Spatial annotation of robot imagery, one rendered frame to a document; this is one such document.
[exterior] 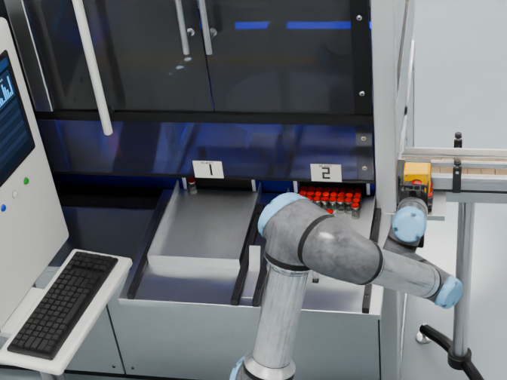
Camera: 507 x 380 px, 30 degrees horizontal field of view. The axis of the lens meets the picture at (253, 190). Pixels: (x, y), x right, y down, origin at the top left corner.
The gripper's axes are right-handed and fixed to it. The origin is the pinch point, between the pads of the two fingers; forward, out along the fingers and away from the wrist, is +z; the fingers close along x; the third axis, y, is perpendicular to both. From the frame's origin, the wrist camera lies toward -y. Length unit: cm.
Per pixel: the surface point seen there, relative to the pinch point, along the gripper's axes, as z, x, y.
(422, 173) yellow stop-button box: 9.3, -1.4, 5.4
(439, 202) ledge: 21.3, -5.9, -5.7
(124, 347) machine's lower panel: 43, 100, -66
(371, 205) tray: 18.7, 13.3, -6.6
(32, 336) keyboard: -28, 99, -34
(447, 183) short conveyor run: 24.5, -7.8, -0.8
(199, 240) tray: 2, 60, -14
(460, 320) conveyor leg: 53, -13, -53
